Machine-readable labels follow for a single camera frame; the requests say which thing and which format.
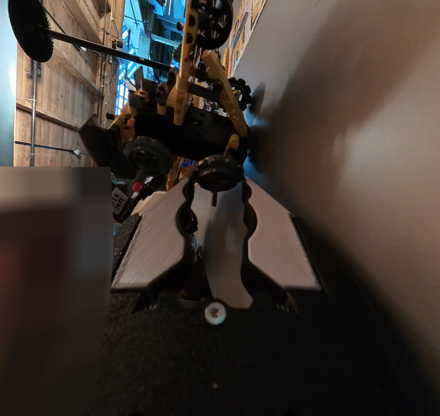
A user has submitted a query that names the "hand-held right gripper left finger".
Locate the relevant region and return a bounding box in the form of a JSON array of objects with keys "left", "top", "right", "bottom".
[{"left": 111, "top": 178, "right": 197, "bottom": 306}]

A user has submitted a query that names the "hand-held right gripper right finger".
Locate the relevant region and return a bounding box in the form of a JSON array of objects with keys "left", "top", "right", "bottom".
[{"left": 241, "top": 177, "right": 322, "bottom": 306}]

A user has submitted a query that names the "grey round toothed brick ring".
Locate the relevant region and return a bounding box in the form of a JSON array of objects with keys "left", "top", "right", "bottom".
[{"left": 195, "top": 155, "right": 245, "bottom": 193}]

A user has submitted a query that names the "yellow toy brick vehicle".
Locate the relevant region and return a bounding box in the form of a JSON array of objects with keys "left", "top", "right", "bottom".
[{"left": 78, "top": 0, "right": 256, "bottom": 193}]

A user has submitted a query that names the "yellow black printed leaflet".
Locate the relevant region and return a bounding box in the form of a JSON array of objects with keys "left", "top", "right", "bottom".
[{"left": 228, "top": 0, "right": 278, "bottom": 77}]

